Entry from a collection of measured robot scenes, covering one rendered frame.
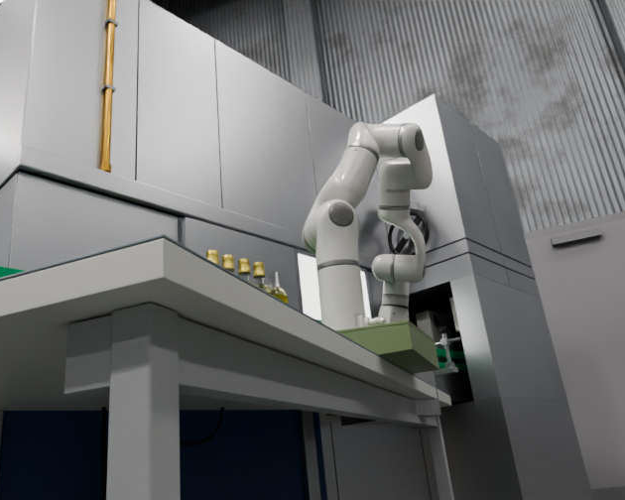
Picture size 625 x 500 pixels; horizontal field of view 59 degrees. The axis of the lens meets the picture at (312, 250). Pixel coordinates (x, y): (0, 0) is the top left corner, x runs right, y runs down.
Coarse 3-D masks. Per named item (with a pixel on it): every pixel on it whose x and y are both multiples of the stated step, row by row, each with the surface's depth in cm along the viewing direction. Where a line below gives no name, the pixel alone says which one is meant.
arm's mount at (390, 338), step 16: (352, 336) 101; (368, 336) 100; (384, 336) 99; (400, 336) 98; (416, 336) 103; (384, 352) 98; (400, 352) 98; (416, 352) 100; (432, 352) 118; (416, 368) 118; (432, 368) 121
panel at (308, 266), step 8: (304, 256) 204; (304, 264) 202; (312, 264) 206; (304, 272) 201; (312, 272) 204; (360, 272) 227; (304, 280) 199; (312, 280) 203; (304, 288) 198; (312, 288) 201; (304, 296) 196; (312, 296) 200; (304, 304) 195; (312, 304) 198; (368, 304) 224; (312, 312) 197; (368, 312) 222
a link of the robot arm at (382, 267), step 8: (384, 256) 151; (392, 256) 150; (376, 264) 150; (384, 264) 149; (392, 264) 149; (376, 272) 150; (384, 272) 150; (392, 272) 149; (384, 280) 152; (392, 280) 151; (384, 288) 157; (392, 288) 155; (400, 288) 155; (408, 288) 156; (408, 296) 156
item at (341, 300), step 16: (320, 272) 118; (336, 272) 116; (352, 272) 117; (320, 288) 118; (336, 288) 115; (352, 288) 116; (320, 304) 118; (336, 304) 114; (352, 304) 114; (336, 320) 113; (352, 320) 113; (368, 320) 113; (384, 320) 113
